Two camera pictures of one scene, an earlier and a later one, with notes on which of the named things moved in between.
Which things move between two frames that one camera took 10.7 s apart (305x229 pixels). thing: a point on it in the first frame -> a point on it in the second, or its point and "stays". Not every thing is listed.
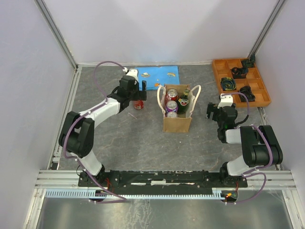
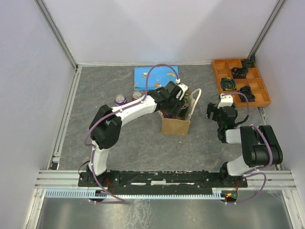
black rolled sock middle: (239, 73) stays
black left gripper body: (134, 95) -> (172, 106)
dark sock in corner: (252, 58) stays
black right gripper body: (213, 108) stays
